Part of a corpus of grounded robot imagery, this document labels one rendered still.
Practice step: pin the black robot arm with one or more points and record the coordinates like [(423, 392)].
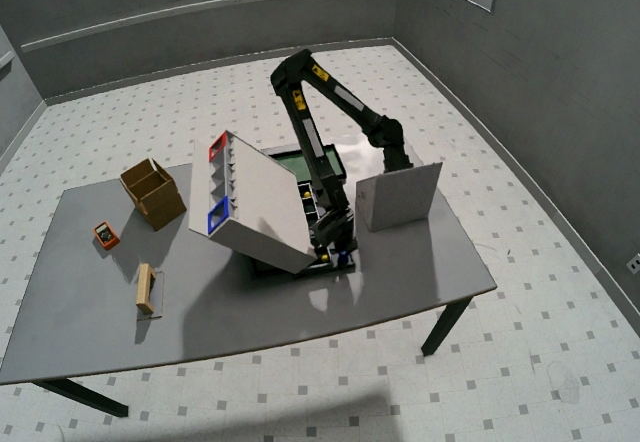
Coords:
[(336, 220)]

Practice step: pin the green tray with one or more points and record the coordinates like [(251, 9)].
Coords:
[(295, 161)]

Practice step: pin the orange pocket multimeter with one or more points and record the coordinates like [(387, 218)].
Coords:
[(106, 235)]

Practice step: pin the brown cardboard box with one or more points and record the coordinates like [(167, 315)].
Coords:
[(162, 203)]

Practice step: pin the red square band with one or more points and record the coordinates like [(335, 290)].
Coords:
[(224, 143)]

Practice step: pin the blue square band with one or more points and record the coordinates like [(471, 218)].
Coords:
[(226, 214)]

